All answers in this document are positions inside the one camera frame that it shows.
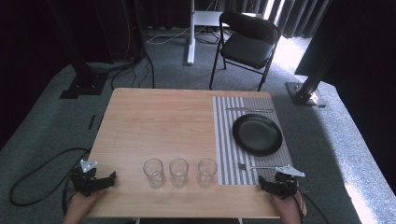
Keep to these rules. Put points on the grey striped placemat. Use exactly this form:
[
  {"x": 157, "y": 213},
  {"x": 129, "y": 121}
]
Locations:
[{"x": 225, "y": 146}]

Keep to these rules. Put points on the short black floor strip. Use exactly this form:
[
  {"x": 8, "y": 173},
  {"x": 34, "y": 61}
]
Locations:
[{"x": 91, "y": 122}]

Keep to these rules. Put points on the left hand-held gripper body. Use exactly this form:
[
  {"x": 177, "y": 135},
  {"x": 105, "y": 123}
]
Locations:
[{"x": 83, "y": 182}]

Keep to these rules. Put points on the white desk leg stand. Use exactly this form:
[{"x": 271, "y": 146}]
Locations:
[{"x": 191, "y": 34}]

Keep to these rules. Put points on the grey curtain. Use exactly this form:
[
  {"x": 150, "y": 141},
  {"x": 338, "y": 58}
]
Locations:
[{"x": 295, "y": 15}]

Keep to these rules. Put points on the black slanted metal stand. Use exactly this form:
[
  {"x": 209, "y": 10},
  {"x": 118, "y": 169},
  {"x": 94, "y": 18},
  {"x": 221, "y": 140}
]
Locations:
[{"x": 306, "y": 93}]

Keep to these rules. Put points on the person's left hand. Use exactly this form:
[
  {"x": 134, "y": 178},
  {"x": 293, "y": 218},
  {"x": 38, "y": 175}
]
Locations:
[{"x": 80, "y": 206}]

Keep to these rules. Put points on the clear drinking glass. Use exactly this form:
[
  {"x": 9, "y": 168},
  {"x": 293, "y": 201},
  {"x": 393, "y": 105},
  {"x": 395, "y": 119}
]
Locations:
[
  {"x": 179, "y": 173},
  {"x": 153, "y": 174},
  {"x": 207, "y": 173}
]

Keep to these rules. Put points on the silver fork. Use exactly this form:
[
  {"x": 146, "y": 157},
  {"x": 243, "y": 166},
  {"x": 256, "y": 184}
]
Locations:
[{"x": 252, "y": 167}]

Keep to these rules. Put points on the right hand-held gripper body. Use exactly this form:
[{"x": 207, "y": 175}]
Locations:
[{"x": 285, "y": 183}]

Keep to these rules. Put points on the person's right hand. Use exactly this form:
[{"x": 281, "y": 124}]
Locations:
[{"x": 288, "y": 210}]

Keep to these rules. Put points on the black round plate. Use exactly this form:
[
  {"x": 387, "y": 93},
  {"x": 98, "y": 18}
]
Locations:
[{"x": 257, "y": 134}]

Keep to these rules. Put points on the black folding chair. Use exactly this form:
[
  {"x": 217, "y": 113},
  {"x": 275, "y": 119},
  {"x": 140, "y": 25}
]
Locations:
[{"x": 247, "y": 49}]

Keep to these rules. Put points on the silver table knife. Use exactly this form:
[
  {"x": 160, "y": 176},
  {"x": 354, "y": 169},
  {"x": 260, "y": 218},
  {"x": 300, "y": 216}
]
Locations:
[{"x": 246, "y": 109}]

